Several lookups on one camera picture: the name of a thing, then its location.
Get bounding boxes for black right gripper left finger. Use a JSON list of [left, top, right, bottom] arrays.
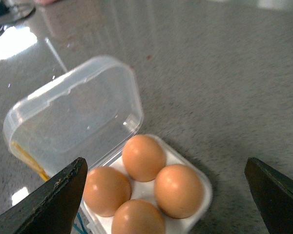
[[0, 157, 88, 234]]

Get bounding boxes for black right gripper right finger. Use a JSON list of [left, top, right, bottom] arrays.
[[244, 157, 293, 234]]

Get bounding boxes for brown egg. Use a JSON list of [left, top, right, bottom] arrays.
[[111, 199, 166, 234]]

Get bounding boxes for brown egg front left slot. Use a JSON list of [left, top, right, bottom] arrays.
[[83, 166, 132, 217]]

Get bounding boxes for brown egg slot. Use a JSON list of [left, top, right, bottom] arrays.
[[154, 164, 204, 219], [83, 166, 132, 217], [122, 135, 166, 182]]

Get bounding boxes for clear plastic egg box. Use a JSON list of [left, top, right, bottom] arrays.
[[2, 56, 213, 234]]

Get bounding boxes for brown egg back right slot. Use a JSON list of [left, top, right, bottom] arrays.
[[154, 164, 204, 219]]

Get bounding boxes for brown egg back left slot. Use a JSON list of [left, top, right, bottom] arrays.
[[122, 135, 166, 182]]

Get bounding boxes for blue rubber band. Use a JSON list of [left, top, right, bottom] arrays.
[[73, 212, 88, 234]]

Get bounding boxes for yellow rubber band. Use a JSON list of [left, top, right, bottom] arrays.
[[11, 141, 50, 181]]

